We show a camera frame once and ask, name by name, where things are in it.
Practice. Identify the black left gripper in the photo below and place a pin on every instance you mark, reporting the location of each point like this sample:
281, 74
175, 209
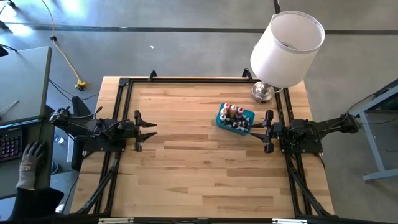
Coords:
130, 130

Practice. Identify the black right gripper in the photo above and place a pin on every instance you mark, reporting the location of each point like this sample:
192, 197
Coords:
270, 130

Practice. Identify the small purple dropper bottle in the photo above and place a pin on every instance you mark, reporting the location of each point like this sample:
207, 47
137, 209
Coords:
245, 127

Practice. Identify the small dark blue dropper bottle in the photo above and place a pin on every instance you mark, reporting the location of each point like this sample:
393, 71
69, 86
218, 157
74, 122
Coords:
247, 119

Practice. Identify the small white-capped dropper bottle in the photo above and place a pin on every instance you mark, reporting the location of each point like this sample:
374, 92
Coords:
242, 120
239, 128

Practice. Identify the large red food coloring bottle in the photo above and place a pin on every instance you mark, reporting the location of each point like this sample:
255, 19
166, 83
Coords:
240, 111

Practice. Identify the small black dropper bottle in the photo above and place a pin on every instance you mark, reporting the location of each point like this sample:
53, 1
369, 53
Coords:
230, 120

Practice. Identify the teal plastic bin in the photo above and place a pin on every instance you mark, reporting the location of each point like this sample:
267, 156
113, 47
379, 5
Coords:
227, 127

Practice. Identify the large green food coloring bottle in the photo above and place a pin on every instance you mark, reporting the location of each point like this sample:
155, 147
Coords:
222, 118

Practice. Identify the red-tipped food coloring bottle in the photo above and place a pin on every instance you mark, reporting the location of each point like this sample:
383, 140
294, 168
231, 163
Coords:
227, 105

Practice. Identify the large yellow food coloring bottle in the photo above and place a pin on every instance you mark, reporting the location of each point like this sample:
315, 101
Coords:
223, 111

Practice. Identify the person's forearm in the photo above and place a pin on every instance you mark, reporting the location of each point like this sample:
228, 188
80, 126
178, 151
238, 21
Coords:
34, 202

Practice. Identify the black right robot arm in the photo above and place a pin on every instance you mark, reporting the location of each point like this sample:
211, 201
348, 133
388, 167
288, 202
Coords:
317, 127

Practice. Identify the table lamp with white shade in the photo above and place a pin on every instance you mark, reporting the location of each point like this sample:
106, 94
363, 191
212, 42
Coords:
286, 49

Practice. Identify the person's gloved hand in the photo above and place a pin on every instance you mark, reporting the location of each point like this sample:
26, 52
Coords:
31, 158

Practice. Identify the grey desk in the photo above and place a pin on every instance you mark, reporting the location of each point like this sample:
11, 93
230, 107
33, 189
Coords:
25, 81

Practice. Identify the black keyboard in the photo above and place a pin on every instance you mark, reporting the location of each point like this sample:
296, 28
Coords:
11, 144

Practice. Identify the grey rod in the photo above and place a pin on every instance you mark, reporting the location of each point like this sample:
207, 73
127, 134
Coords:
9, 106

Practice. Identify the black aluminium table frame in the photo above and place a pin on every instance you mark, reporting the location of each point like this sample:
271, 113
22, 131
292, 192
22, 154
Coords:
186, 80

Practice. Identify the silver metal bracket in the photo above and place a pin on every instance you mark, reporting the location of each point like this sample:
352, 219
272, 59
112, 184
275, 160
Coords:
289, 221
115, 220

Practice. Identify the blue-grey metal table frame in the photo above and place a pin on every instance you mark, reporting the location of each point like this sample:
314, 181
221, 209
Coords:
371, 141

